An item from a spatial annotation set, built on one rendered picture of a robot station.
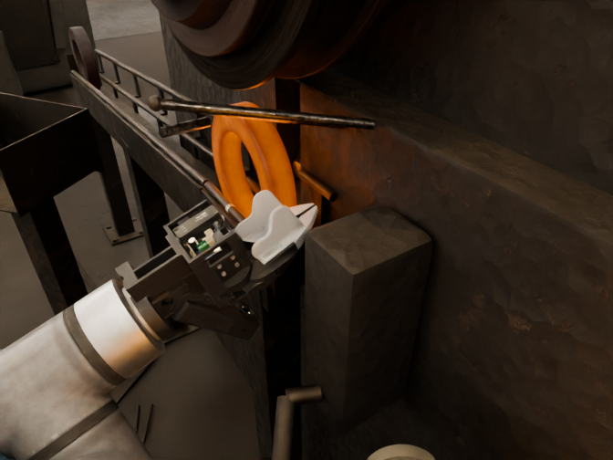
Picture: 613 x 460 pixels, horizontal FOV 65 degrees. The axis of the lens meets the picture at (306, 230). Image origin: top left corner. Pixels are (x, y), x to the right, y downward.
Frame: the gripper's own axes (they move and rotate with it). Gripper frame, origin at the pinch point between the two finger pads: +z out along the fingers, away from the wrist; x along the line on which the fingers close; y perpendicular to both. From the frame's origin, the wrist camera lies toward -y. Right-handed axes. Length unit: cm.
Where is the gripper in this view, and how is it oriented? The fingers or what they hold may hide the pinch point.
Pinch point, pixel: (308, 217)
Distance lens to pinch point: 54.2
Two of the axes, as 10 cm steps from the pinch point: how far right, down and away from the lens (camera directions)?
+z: 8.0, -5.5, 2.4
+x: -5.4, -4.9, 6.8
